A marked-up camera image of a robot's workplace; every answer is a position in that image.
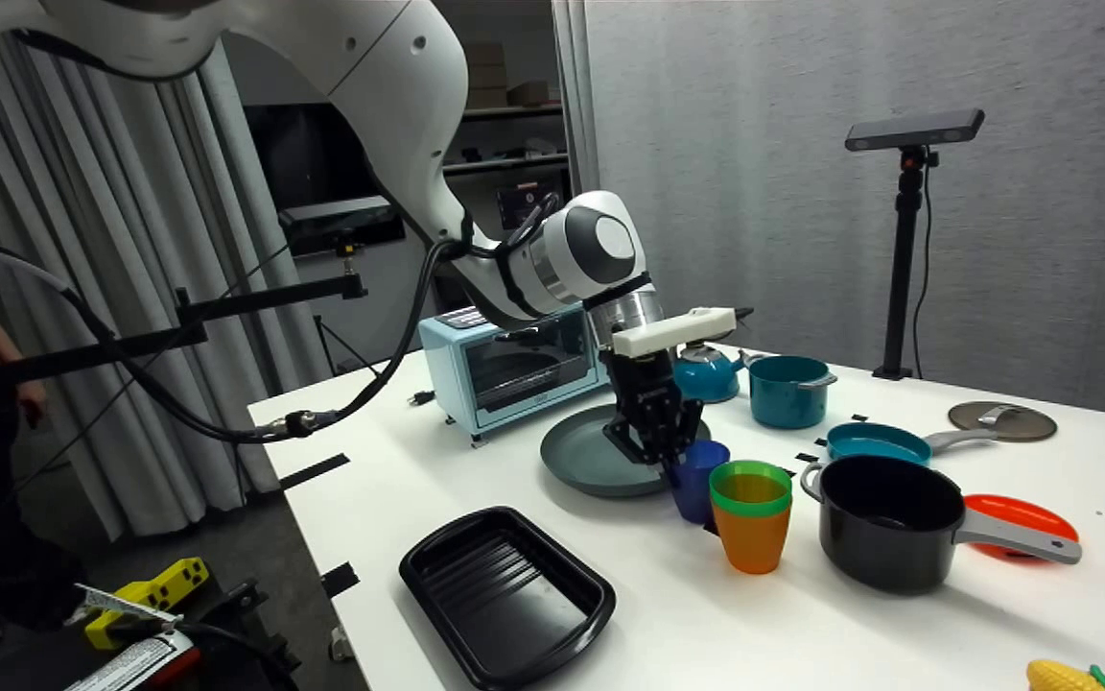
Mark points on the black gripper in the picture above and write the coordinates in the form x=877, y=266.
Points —
x=654, y=388

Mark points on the blue plastic cup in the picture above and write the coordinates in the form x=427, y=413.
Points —
x=698, y=492

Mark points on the green plastic cup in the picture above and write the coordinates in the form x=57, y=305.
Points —
x=748, y=507

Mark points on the orange plastic cup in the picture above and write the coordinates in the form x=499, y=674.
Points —
x=754, y=547

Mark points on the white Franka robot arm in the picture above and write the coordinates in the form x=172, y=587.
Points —
x=375, y=80

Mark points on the grey-green round plate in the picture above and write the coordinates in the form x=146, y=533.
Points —
x=577, y=461

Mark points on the teal toy kettle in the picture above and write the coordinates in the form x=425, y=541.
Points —
x=713, y=383

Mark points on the teal toy pot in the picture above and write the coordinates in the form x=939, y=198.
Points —
x=786, y=400

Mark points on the light blue toaster oven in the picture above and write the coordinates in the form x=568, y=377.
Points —
x=499, y=377

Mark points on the small teal frying pan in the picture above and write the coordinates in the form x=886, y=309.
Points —
x=879, y=442

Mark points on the black baking tray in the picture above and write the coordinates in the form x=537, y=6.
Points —
x=499, y=597

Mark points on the dark storage shelf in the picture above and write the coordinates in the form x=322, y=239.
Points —
x=516, y=140

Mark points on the grey round pot lid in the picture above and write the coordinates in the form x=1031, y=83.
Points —
x=999, y=422

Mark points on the short black metal bar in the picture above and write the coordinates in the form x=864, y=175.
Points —
x=270, y=298

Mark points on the grey fabric backdrop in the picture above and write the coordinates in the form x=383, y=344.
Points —
x=1063, y=257

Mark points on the yellow toy corn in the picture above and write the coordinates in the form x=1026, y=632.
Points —
x=1057, y=678

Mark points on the yellow hand tool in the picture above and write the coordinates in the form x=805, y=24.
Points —
x=157, y=589

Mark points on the grey pleated curtain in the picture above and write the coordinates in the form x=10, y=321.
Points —
x=134, y=423

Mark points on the long black metal bar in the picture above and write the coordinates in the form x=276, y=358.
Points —
x=104, y=350

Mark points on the red and white device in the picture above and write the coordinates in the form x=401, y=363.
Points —
x=143, y=667

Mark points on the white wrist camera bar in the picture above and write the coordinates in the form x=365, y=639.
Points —
x=672, y=332

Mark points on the black camera tripod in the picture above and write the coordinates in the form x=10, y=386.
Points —
x=904, y=257

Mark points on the black table bracket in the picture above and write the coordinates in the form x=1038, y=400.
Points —
x=338, y=579
x=313, y=474

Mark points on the black stereo camera bar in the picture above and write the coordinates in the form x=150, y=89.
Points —
x=345, y=225

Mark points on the black tripod-mounted camera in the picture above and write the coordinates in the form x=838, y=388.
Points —
x=915, y=129

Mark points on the dark wall screen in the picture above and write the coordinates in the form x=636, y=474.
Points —
x=288, y=157

